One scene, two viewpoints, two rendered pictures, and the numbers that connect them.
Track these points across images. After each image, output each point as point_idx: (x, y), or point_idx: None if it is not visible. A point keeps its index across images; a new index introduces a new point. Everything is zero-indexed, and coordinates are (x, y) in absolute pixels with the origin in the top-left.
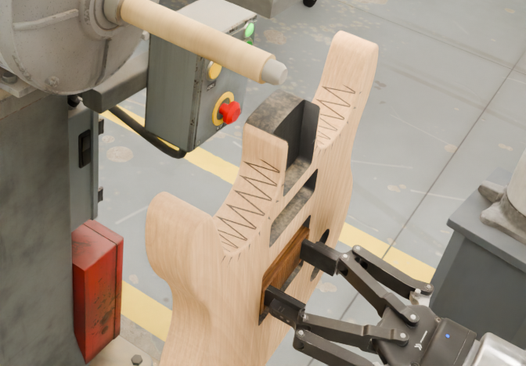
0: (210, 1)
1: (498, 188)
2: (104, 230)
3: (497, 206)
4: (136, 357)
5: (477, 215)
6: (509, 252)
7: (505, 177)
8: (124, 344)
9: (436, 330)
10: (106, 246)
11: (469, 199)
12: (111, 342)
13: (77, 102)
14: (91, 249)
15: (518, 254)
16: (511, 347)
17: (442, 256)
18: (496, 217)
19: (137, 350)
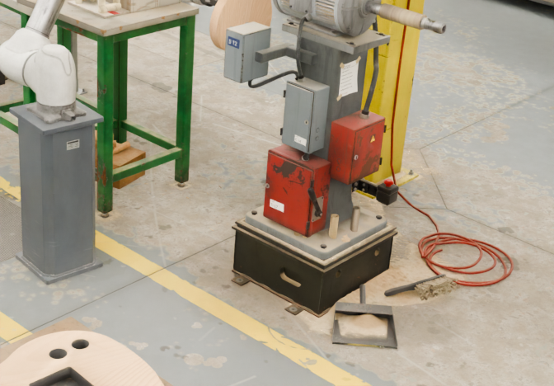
0: (245, 31)
1: (68, 111)
2: (277, 152)
3: (74, 111)
4: (254, 212)
5: (86, 116)
6: (84, 105)
7: (46, 126)
8: (260, 219)
9: None
10: (276, 148)
11: (82, 121)
12: (267, 219)
13: (295, 77)
14: (283, 148)
15: (80, 105)
16: None
17: (92, 148)
18: (80, 109)
19: (253, 217)
